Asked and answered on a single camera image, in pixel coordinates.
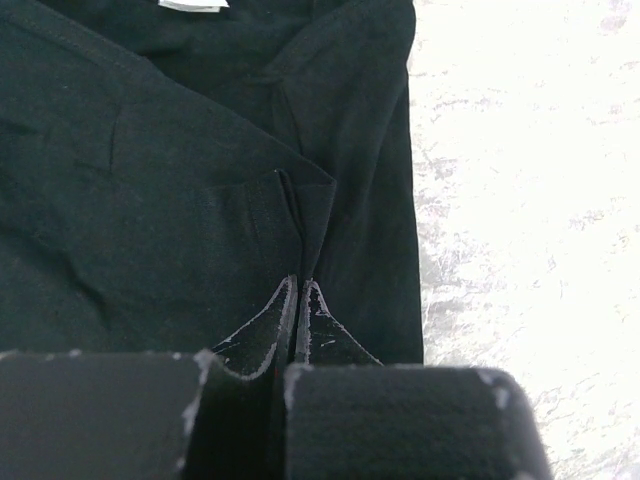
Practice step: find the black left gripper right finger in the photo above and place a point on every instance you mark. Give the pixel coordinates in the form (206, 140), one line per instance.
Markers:
(351, 417)

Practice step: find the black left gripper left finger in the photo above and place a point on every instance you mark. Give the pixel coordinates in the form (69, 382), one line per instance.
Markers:
(213, 414)

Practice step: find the black t shirt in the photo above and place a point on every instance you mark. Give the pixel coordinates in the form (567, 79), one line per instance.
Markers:
(162, 173)

